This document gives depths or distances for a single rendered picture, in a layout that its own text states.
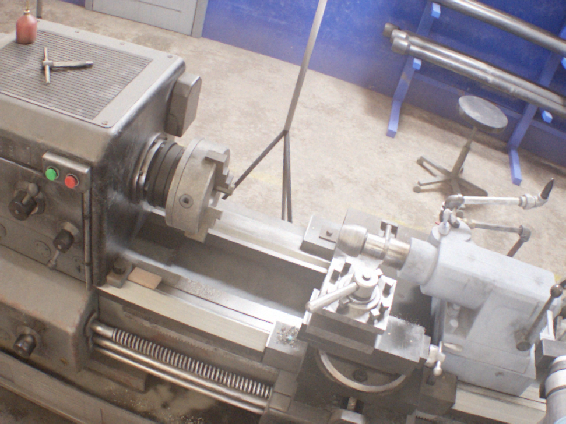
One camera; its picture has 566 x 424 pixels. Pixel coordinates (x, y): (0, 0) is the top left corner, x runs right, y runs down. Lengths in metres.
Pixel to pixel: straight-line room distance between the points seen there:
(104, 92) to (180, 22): 3.40
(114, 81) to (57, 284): 0.58
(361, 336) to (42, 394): 1.37
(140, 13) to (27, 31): 3.33
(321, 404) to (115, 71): 1.00
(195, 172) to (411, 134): 2.98
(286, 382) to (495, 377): 0.60
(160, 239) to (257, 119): 2.09
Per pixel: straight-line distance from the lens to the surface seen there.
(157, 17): 4.92
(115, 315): 1.78
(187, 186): 1.48
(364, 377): 1.46
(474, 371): 1.71
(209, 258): 1.91
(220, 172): 1.51
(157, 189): 1.55
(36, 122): 1.43
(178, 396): 1.97
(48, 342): 1.76
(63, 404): 2.33
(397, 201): 3.63
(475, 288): 1.56
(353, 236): 1.54
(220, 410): 1.97
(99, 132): 1.35
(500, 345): 1.67
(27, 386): 2.38
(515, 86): 4.14
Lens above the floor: 2.12
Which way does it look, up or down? 39 degrees down
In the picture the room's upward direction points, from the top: 17 degrees clockwise
